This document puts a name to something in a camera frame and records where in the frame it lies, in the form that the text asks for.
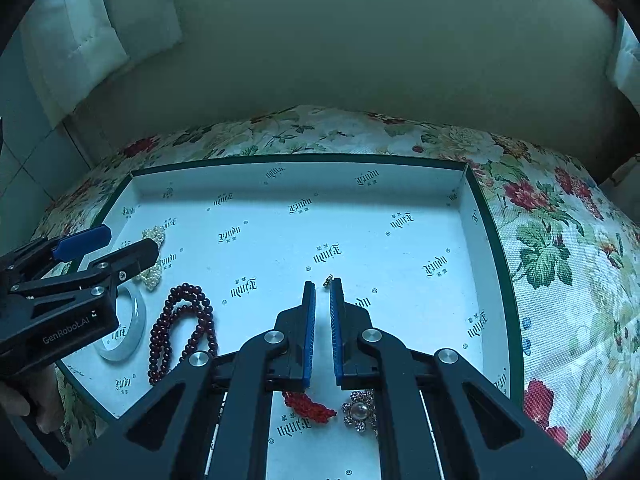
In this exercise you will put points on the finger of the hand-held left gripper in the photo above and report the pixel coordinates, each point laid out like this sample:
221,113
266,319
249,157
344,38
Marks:
82,242
130,257

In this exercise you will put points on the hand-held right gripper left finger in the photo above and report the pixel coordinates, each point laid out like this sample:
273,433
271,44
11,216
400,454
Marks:
308,335

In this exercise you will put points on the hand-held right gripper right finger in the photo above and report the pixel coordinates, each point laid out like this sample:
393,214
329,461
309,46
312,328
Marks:
336,335

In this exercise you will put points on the small metal earring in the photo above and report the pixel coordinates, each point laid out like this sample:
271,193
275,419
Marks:
328,280

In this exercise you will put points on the pale jade bangle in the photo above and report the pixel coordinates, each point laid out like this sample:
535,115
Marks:
132,330

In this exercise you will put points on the rhinestone flower brooch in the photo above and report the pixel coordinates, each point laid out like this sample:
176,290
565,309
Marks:
359,412

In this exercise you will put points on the shallow white printed box tray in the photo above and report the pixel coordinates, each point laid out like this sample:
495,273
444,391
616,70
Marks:
400,240

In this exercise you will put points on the person's left hand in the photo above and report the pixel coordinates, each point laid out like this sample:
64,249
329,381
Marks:
47,400

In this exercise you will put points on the wide white curtain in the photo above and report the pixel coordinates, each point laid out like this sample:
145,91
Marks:
100,25

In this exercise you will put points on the floral tablecloth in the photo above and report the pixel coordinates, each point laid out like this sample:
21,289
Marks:
550,260

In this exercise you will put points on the narrow white curtain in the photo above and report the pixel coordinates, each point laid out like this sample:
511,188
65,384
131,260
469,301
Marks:
625,60

